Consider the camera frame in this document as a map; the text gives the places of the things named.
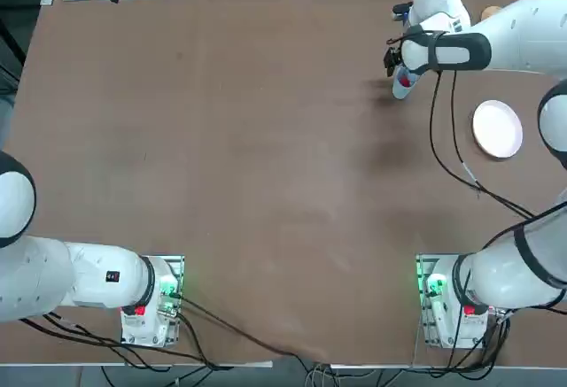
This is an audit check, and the dark cable across table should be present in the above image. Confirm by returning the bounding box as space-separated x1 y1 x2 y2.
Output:
179 296 331 360

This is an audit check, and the pink plate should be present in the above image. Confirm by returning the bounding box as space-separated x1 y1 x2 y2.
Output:
471 99 524 160

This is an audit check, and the black base cable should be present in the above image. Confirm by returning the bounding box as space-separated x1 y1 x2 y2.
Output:
17 311 234 370

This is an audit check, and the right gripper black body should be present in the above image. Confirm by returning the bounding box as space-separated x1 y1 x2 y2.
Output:
383 44 405 79

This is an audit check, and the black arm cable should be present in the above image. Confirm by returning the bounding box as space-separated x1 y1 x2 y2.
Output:
450 70 540 220
429 70 537 221

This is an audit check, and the blue plastic cup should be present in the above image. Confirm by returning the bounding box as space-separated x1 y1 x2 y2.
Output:
392 66 420 100

